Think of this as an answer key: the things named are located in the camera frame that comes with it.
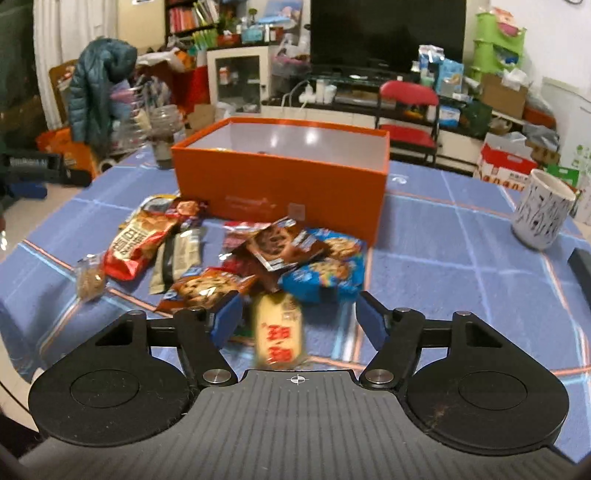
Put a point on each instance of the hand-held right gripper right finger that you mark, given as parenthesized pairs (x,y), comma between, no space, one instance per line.
(371,321)

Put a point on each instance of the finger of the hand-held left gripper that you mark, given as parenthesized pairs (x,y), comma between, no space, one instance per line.
(27,190)

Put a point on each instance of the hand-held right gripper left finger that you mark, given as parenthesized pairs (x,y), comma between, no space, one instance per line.
(228,318)

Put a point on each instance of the chocolate chip cookie packet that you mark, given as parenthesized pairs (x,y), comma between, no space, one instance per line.
(207,286)

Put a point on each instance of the pale yellow snack packet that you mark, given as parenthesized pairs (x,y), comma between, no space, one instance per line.
(279,332)

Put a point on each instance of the blue cookie packet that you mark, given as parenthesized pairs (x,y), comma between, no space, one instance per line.
(323,272)

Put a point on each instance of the orange fries snack packet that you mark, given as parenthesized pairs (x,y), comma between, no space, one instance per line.
(154,204)

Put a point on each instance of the orange cardboard box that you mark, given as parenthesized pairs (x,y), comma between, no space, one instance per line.
(300,189)

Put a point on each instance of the orange bag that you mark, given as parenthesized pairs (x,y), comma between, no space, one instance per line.
(69,150)

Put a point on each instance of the beige and black snack packet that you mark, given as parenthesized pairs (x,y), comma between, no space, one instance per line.
(175,258)

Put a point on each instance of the clear red candy packet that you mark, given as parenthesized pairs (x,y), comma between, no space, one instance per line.
(235,237)

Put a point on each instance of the brown cookie packet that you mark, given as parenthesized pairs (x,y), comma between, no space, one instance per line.
(277,244)

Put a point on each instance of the blue checked tablecloth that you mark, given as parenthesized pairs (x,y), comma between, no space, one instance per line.
(438,258)

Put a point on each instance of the teal puffer jacket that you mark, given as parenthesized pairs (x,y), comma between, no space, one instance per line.
(99,87)

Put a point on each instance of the small clear nut packet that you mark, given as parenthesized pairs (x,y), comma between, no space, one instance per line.
(91,279)

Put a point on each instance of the red pizza snack packet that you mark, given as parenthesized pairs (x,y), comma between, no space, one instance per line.
(187,208)

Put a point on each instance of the large red snack packet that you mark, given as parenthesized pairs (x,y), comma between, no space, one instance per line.
(136,244)

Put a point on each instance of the white curtain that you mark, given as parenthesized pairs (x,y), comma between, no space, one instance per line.
(60,41)

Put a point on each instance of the glass coffee jar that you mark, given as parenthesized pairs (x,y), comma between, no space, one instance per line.
(166,138)

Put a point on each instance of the white patterned mug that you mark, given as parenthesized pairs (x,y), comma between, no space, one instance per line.
(542,212)

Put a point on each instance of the red and white carton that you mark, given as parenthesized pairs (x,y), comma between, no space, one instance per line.
(503,164)

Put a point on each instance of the black flat object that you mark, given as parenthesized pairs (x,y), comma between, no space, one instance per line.
(581,267)

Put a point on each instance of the bookshelf with books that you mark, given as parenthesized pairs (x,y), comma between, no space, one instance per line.
(189,18)

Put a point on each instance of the white glass-door cabinet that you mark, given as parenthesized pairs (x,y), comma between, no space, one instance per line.
(238,78)

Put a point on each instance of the red folding chair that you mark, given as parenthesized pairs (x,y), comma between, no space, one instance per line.
(408,94)

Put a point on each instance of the glass television stand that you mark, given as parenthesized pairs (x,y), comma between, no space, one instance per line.
(351,87)

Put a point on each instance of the brown cardboard box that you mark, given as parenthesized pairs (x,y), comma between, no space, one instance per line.
(503,97)

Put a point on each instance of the black television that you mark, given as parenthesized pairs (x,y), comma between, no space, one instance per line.
(388,32)

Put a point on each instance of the green plastic shelf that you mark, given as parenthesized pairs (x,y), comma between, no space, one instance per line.
(498,46)

